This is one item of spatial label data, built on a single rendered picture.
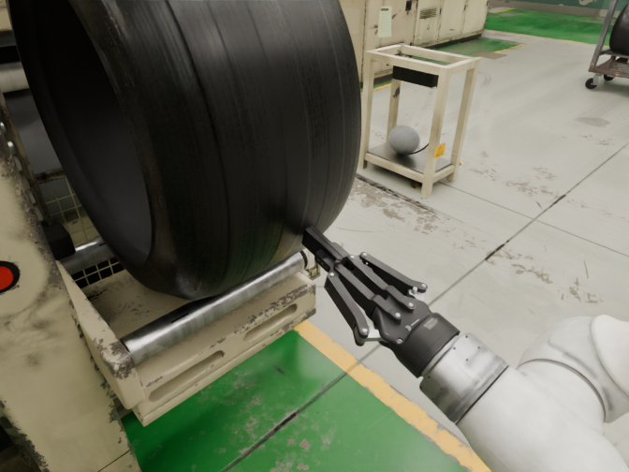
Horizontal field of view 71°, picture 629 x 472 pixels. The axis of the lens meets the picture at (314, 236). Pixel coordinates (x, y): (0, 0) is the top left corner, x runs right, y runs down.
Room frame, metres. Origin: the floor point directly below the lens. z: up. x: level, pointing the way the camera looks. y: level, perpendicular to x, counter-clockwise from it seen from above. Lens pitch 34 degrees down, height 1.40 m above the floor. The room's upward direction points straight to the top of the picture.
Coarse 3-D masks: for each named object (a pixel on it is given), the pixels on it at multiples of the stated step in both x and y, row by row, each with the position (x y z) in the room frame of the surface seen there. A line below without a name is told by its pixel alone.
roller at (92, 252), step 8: (96, 240) 0.69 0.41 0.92; (80, 248) 0.67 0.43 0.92; (88, 248) 0.67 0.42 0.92; (96, 248) 0.68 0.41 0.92; (104, 248) 0.68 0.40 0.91; (72, 256) 0.65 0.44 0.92; (80, 256) 0.65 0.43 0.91; (88, 256) 0.66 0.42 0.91; (96, 256) 0.67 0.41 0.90; (104, 256) 0.68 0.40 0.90; (112, 256) 0.69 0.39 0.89; (64, 264) 0.63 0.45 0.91; (72, 264) 0.64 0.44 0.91; (80, 264) 0.65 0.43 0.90; (88, 264) 0.66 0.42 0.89; (72, 272) 0.64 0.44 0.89
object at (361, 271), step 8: (352, 256) 0.47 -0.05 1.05; (352, 264) 0.46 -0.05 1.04; (360, 264) 0.46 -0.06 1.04; (352, 272) 0.47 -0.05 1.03; (360, 272) 0.45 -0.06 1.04; (368, 272) 0.45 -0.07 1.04; (360, 280) 0.45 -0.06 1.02; (368, 280) 0.44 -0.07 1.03; (376, 280) 0.44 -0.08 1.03; (376, 288) 0.43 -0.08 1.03; (384, 288) 0.43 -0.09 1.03; (392, 288) 0.42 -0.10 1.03; (384, 296) 0.42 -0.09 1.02; (392, 296) 0.41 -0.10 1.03; (400, 296) 0.41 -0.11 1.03; (400, 304) 0.41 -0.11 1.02; (408, 304) 0.40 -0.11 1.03
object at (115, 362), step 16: (64, 272) 0.56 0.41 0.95; (80, 304) 0.49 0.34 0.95; (80, 320) 0.45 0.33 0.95; (96, 320) 0.45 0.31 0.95; (96, 336) 0.42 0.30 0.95; (112, 336) 0.42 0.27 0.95; (96, 352) 0.42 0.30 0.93; (112, 352) 0.40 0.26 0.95; (128, 352) 0.41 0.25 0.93; (112, 368) 0.38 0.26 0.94; (128, 368) 0.39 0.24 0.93; (112, 384) 0.40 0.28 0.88; (128, 384) 0.38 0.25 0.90; (128, 400) 0.38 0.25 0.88
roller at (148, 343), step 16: (304, 256) 0.65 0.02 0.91; (272, 272) 0.61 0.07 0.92; (288, 272) 0.62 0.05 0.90; (240, 288) 0.56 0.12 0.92; (256, 288) 0.57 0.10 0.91; (192, 304) 0.52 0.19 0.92; (208, 304) 0.52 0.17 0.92; (224, 304) 0.53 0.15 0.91; (240, 304) 0.55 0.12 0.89; (160, 320) 0.48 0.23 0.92; (176, 320) 0.48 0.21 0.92; (192, 320) 0.49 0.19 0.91; (208, 320) 0.51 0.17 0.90; (128, 336) 0.45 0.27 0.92; (144, 336) 0.45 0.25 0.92; (160, 336) 0.46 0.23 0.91; (176, 336) 0.47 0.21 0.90; (144, 352) 0.44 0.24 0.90
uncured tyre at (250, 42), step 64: (64, 0) 0.82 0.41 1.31; (128, 0) 0.46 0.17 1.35; (192, 0) 0.46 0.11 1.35; (256, 0) 0.51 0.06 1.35; (320, 0) 0.56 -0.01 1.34; (64, 64) 0.83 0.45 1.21; (128, 64) 0.44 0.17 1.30; (192, 64) 0.43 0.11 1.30; (256, 64) 0.47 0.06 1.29; (320, 64) 0.52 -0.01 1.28; (64, 128) 0.78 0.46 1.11; (128, 128) 0.44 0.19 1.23; (192, 128) 0.42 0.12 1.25; (256, 128) 0.44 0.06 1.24; (320, 128) 0.50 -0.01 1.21; (128, 192) 0.78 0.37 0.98; (192, 192) 0.41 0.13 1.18; (256, 192) 0.43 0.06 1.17; (320, 192) 0.51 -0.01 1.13; (128, 256) 0.56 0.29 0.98; (192, 256) 0.42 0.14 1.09; (256, 256) 0.46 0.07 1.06
